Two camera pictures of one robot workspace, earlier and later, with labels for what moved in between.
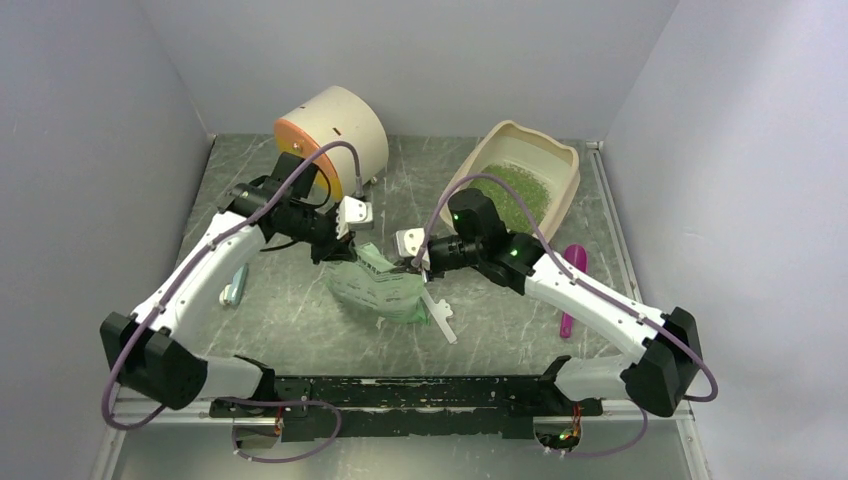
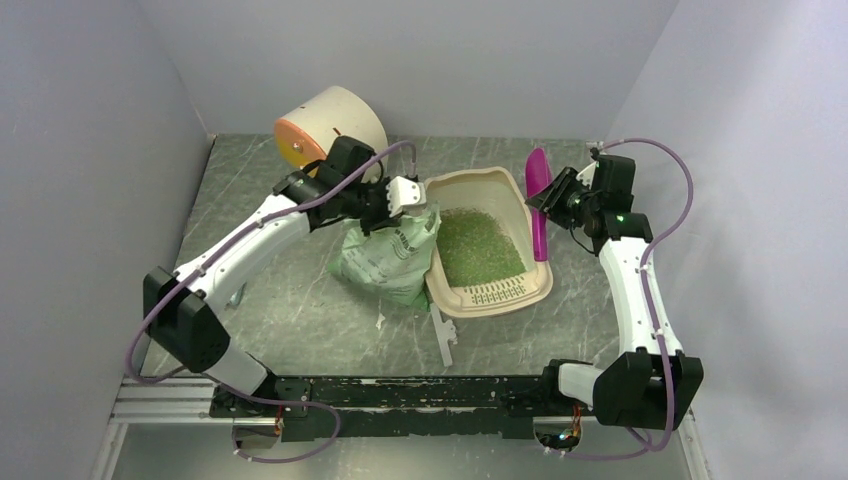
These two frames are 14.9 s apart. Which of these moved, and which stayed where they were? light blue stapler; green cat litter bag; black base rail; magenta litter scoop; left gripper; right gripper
Moved: green cat litter bag; magenta litter scoop; left gripper; right gripper
Stayed: light blue stapler; black base rail
